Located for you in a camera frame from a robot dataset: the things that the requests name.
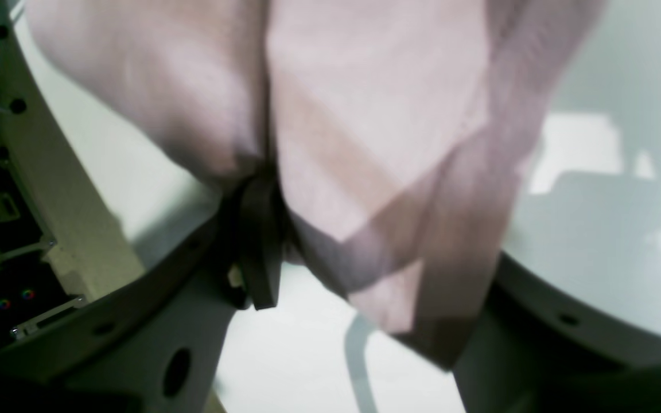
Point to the pink T-shirt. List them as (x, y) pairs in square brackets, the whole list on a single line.
[(401, 130)]

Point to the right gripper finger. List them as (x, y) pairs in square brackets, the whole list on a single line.
[(253, 227)]

